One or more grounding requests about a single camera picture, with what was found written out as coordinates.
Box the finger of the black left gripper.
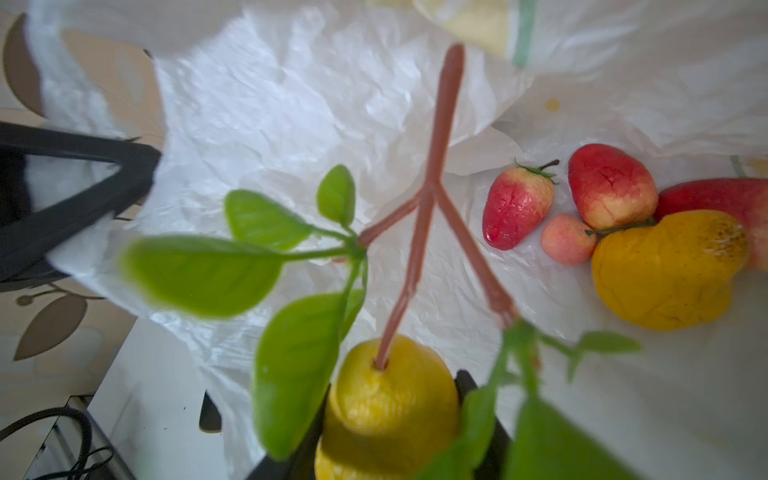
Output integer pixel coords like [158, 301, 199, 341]
[1, 122, 161, 293]

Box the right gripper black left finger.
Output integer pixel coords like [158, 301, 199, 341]
[246, 389, 330, 480]

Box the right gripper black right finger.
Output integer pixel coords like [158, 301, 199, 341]
[454, 370, 510, 479]

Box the yellow lemon with leafy branch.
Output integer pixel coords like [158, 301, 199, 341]
[120, 44, 637, 479]

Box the small pink fake cherry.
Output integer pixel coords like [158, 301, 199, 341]
[541, 214, 597, 266]

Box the white plastic bag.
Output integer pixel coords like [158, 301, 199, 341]
[23, 0, 768, 480]

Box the yellow fake pear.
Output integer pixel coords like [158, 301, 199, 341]
[591, 210, 750, 331]

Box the small red strawberry with stem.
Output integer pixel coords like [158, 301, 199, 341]
[482, 159, 560, 251]

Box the red yellow fake mango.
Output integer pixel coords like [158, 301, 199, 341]
[568, 144, 658, 230]

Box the long red fake fruit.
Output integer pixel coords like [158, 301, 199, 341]
[654, 178, 767, 272]

